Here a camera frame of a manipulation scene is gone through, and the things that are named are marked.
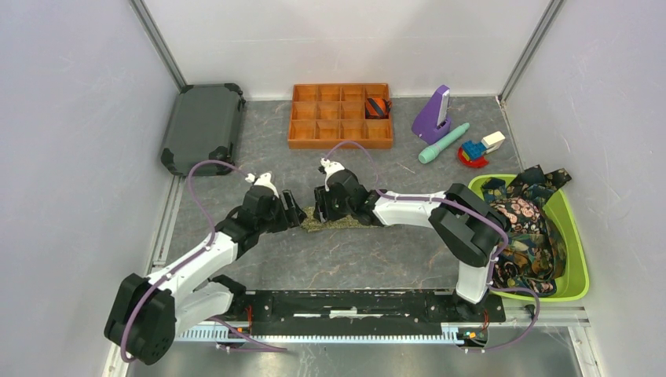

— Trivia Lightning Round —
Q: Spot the green gold vine tie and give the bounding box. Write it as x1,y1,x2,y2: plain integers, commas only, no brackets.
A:
301,207,371,232

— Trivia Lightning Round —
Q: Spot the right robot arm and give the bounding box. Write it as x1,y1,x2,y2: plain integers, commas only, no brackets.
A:
314,163,510,320

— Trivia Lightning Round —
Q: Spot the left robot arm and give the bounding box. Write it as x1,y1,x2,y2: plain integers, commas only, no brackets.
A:
104,182,306,365

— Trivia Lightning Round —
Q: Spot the orange wooden compartment tray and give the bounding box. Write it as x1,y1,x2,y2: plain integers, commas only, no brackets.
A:
287,83,394,149

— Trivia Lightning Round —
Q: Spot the mint green cylinder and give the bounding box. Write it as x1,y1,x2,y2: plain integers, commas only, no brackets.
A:
418,123,470,164

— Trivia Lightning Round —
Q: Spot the rolled orange striped tie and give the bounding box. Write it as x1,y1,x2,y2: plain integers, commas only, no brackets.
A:
364,97,392,119

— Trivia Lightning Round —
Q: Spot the dark green hard case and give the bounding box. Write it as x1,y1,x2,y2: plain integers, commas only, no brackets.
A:
160,82,246,176

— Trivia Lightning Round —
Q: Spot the purple metronome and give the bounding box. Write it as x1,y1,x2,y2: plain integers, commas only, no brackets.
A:
412,85,452,145

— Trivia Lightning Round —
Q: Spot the colourful toy brick boat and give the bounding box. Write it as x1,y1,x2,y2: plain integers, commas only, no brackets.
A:
457,131,506,169

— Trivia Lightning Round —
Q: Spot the black pink rose tie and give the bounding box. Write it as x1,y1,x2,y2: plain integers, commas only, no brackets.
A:
490,197,547,236

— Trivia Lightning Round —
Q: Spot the black gold leaf tie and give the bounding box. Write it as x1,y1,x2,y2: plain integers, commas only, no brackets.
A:
507,165,572,205

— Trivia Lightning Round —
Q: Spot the navy orange floral tie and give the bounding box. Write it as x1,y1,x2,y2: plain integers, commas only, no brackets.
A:
481,178,567,297

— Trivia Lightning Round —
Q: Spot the lime green plastic bin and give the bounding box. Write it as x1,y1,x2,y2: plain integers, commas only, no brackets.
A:
468,174,589,302

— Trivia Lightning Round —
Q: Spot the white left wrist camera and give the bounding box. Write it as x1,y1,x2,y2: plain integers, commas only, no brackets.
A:
245,172,279,196

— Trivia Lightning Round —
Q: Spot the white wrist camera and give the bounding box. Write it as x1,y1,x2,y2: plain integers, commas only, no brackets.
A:
318,158,345,192
245,172,279,196

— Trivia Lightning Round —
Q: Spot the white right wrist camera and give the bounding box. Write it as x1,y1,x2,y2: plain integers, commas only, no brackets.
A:
318,158,345,192

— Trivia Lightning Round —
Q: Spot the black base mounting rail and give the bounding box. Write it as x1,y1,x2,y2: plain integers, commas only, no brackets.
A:
220,289,506,337

